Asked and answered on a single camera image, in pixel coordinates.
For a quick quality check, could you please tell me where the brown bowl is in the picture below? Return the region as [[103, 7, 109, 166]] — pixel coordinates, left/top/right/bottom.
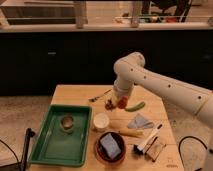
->
[[94, 132, 126, 165]]

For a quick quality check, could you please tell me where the dark small object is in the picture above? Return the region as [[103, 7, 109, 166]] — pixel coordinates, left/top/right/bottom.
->
[[105, 99, 116, 110]]

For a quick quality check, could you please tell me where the green cucumber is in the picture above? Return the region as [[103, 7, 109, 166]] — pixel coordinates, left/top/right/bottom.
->
[[125, 102, 145, 112]]

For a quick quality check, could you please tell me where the white paper cup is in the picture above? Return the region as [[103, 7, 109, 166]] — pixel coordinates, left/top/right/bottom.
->
[[93, 113, 110, 132]]

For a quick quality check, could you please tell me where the wooden block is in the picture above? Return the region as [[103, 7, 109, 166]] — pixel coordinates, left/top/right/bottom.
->
[[145, 137, 166, 162]]

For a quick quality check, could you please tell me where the white handled brush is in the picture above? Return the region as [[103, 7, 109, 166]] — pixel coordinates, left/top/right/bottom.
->
[[133, 125, 162, 155]]

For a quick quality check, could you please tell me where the green plastic tray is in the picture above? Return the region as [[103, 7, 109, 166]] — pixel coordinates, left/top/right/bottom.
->
[[29, 105, 92, 167]]

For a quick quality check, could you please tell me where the blue cloth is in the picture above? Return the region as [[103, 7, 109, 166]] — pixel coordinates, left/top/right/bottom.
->
[[127, 114, 154, 129]]

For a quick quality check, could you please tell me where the black cable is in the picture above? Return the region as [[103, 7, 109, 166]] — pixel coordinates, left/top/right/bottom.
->
[[177, 135, 209, 171]]

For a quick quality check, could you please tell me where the blue sponge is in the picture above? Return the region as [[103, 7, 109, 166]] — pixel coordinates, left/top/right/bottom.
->
[[100, 133, 121, 159]]

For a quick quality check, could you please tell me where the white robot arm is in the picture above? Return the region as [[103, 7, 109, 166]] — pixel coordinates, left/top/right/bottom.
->
[[113, 52, 213, 128]]

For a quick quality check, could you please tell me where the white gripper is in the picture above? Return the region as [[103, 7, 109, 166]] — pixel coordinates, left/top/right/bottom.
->
[[111, 86, 130, 104]]

